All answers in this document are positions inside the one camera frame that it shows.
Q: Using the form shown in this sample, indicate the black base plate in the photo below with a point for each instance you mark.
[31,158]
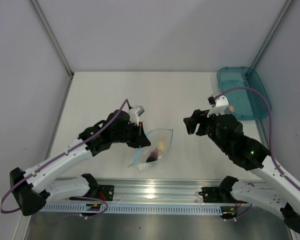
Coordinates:
[103,192]
[212,194]

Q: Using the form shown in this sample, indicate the purple eggplant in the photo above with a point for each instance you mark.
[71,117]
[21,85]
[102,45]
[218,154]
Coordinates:
[153,156]

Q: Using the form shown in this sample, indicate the aluminium frame post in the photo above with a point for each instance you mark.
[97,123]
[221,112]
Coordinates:
[47,29]
[273,31]

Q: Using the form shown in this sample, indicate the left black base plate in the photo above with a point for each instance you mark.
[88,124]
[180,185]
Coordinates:
[103,192]

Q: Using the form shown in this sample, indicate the aluminium rail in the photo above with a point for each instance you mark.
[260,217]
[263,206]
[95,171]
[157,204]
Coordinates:
[125,190]

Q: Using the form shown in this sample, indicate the left aluminium frame post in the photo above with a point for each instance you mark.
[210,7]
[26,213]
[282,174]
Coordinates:
[47,29]

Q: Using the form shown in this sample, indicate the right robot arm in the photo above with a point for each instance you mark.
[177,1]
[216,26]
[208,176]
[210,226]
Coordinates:
[249,154]

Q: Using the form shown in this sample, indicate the teal plastic bin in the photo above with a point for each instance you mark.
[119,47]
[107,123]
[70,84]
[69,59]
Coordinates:
[250,101]

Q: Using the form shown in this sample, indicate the clear zip top bag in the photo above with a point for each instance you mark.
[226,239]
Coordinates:
[139,161]

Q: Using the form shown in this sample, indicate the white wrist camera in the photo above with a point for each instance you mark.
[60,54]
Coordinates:
[218,105]
[135,113]

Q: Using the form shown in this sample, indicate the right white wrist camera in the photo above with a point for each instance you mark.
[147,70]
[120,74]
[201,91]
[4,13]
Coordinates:
[218,105]

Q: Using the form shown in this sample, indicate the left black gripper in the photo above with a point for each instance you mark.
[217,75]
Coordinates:
[140,140]

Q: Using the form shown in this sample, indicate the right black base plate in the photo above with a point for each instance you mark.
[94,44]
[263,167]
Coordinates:
[212,194]

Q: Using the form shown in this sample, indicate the pink egg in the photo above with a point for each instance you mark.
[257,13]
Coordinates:
[231,108]

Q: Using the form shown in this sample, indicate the cream white egg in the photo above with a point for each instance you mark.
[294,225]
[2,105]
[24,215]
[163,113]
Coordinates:
[161,146]

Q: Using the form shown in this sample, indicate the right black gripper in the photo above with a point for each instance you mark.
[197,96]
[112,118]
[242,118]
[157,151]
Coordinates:
[191,122]

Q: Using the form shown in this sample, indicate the right aluminium frame post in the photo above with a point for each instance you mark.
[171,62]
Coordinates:
[273,31]

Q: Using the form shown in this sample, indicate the white slotted cable duct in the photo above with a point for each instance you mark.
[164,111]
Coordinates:
[120,208]

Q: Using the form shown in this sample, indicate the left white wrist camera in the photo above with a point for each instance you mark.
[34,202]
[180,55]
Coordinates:
[135,113]

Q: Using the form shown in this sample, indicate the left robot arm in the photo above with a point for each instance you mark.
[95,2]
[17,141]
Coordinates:
[35,187]

